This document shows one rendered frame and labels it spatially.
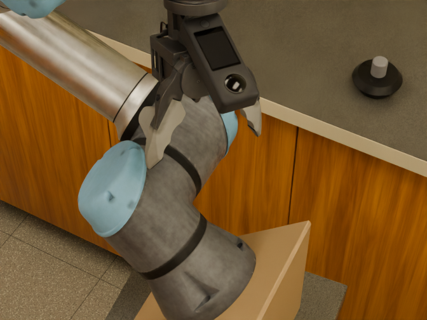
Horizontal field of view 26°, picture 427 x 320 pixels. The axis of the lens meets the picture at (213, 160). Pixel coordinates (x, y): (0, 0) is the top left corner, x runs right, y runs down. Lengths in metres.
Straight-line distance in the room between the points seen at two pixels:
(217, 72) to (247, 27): 0.84
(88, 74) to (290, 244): 0.36
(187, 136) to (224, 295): 0.21
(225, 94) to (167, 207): 0.25
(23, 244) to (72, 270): 0.17
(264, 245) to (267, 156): 0.60
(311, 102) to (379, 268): 0.45
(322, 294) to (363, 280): 0.59
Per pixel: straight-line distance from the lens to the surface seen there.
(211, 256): 1.21
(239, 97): 0.98
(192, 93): 1.05
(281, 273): 1.20
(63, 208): 2.48
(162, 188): 1.19
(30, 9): 0.96
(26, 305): 2.58
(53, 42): 1.28
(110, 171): 1.19
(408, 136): 1.67
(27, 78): 2.15
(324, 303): 1.44
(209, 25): 1.03
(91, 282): 2.59
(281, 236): 1.26
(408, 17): 1.90
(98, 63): 1.27
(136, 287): 1.45
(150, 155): 1.07
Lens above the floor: 2.16
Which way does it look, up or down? 50 degrees down
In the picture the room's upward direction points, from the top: straight up
